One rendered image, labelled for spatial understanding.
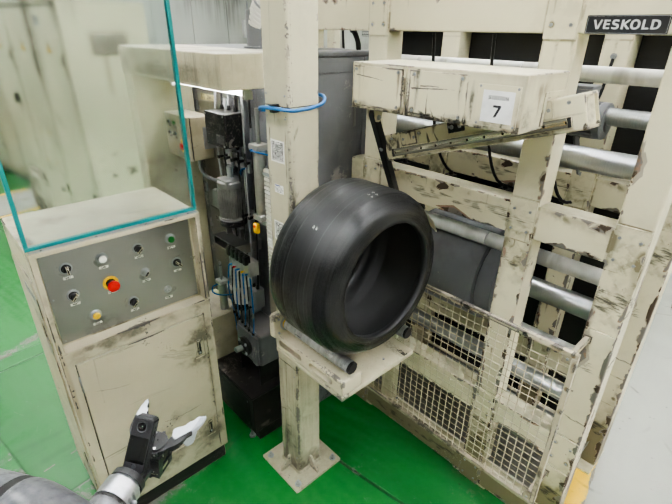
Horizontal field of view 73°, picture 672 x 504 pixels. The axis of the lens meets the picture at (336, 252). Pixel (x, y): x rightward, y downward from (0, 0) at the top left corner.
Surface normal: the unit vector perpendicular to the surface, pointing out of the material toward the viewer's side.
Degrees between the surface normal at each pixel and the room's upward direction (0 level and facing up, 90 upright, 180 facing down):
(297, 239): 55
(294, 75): 90
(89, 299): 90
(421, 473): 0
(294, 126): 90
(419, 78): 90
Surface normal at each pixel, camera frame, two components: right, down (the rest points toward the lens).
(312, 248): -0.59, -0.27
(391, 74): -0.73, 0.29
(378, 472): 0.01, -0.90
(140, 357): 0.68, 0.33
